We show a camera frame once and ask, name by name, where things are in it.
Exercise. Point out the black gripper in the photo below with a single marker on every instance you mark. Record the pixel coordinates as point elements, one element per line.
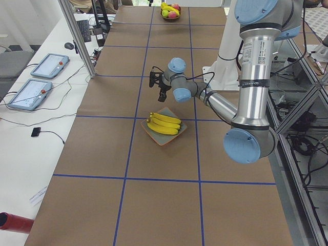
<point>164,88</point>

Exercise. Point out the long yellow banana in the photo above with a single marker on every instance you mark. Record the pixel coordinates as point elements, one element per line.
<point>165,118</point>

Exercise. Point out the yellow banana top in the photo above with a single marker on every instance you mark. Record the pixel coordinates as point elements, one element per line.
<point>162,129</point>

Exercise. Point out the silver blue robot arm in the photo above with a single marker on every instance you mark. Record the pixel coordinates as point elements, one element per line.
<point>261,24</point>

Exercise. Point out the grey square plate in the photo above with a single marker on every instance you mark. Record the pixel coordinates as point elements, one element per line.
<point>162,139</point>

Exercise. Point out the brown wicker basket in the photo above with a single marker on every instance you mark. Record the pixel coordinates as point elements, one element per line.
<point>169,18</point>

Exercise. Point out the red apple front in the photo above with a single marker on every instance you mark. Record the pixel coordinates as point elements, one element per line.
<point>173,15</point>

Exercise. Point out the red apple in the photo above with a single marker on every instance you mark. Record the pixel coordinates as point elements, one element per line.
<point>176,6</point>
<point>173,15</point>

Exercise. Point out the green apple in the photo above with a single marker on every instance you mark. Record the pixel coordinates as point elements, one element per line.
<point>165,13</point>

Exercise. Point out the black label printer box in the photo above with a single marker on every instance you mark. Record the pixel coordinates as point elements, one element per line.
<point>98,33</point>

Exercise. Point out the red apple back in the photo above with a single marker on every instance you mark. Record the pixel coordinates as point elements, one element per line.
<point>176,6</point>

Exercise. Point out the black keyboard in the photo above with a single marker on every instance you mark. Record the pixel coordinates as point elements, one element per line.
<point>83,26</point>

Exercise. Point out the black computer mouse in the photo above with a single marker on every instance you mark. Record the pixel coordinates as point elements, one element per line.
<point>69,46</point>

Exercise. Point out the teach pendant far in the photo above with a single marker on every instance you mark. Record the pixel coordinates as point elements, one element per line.
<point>50,66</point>

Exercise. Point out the teach pendant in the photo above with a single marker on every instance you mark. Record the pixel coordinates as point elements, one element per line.
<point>31,94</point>
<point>50,66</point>

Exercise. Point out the small black device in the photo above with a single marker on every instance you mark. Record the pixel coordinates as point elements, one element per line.
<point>36,131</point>

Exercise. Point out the teach pendant near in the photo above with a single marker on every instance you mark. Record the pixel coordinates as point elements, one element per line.
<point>31,94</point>

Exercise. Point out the red fire extinguisher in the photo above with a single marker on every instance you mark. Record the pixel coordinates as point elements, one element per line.
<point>15,223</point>

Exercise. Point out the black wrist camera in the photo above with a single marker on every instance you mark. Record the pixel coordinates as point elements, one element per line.
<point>154,78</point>

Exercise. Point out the white camera stand pillar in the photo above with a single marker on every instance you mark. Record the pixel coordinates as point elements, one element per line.
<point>225,67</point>

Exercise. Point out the aluminium frame post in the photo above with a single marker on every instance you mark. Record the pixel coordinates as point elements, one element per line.
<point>77,37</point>

